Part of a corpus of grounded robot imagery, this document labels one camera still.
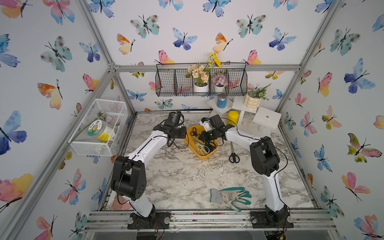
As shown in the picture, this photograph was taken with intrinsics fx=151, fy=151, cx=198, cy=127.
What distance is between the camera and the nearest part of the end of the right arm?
2.49ft

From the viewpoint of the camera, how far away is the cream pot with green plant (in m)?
0.87

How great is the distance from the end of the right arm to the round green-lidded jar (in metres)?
0.48

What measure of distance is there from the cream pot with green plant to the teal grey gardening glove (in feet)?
1.60

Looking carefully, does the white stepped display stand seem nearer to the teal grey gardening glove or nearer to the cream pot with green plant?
the cream pot with green plant

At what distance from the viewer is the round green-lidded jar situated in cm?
64

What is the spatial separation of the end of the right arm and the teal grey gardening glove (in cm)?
24

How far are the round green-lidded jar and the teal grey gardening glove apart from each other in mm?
606
